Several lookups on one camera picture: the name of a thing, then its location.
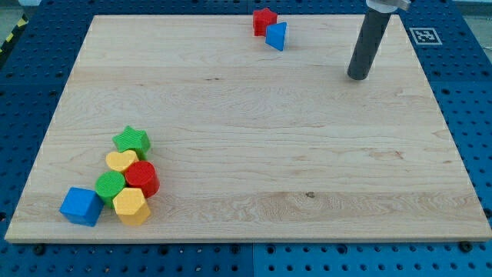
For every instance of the red cylinder block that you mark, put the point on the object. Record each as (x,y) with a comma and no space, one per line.
(143,175)

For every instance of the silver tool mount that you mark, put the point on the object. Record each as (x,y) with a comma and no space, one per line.
(388,6)

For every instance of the black screw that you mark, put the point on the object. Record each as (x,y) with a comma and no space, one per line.
(465,246)
(39,249)

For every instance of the black cylindrical pointer tool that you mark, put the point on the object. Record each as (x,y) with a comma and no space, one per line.
(368,42)

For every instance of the green cylinder block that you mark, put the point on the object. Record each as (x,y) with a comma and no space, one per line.
(108,185)

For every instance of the wooden board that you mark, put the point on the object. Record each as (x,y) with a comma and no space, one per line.
(252,144)

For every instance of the black screw front left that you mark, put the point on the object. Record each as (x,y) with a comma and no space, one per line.
(39,249)

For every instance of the yellow hexagon block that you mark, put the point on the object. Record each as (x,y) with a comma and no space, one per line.
(131,206)

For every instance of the white fiducial marker tag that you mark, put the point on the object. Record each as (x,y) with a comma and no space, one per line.
(425,36)

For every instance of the green star block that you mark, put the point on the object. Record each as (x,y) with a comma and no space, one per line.
(133,139)

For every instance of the black screw front right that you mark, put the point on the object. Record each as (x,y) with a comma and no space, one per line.
(465,246)

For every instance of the blue triangle block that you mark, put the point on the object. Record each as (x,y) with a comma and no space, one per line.
(275,35)

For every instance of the yellow heart block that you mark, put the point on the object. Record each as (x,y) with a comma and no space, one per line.
(121,161)

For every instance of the red star block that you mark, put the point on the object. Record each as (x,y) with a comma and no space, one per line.
(262,18)

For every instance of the blue cube block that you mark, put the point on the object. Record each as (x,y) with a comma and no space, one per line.
(82,206)

